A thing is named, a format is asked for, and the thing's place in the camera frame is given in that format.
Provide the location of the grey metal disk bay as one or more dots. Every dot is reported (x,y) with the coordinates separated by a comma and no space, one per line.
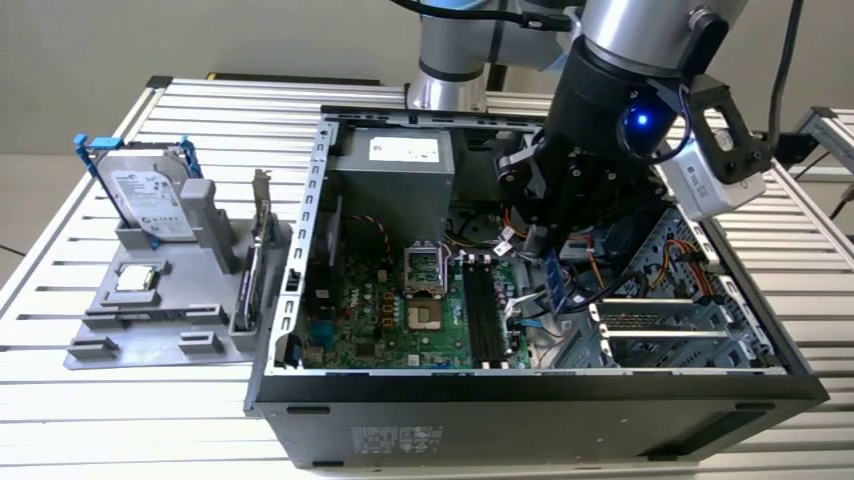
(575,248)

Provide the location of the graphics card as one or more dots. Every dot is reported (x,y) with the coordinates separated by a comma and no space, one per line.
(250,295)

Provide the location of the black PC case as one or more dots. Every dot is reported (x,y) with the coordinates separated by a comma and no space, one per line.
(467,430)

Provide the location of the metal slat side table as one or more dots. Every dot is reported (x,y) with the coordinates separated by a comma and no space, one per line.
(837,135)

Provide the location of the grey parts rack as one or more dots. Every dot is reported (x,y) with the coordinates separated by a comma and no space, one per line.
(194,285)

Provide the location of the silver camera on black bracket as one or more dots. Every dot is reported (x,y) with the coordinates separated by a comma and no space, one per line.
(707,190)

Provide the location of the black RAM slot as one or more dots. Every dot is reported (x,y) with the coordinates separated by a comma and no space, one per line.
(471,312)
(481,312)
(489,312)

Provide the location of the teal board connector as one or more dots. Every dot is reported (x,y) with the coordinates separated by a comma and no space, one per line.
(321,334)

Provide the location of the green motherboard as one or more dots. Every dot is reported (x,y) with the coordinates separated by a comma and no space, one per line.
(361,320)

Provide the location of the grey power supply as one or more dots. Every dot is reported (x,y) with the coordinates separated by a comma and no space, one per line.
(394,200)

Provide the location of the hard disk in blue carrier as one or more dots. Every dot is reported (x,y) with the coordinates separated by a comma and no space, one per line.
(143,200)

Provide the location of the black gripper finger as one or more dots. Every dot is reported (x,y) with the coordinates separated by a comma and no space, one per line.
(527,190)
(601,200)

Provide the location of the silver CPU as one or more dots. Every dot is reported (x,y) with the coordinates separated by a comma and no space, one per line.
(135,278)

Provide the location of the silver expansion slot cover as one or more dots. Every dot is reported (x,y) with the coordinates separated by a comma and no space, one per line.
(647,301)
(667,334)

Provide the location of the CPU socket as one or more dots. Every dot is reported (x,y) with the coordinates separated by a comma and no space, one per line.
(426,316)

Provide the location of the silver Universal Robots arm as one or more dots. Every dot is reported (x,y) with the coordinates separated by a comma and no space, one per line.
(454,45)

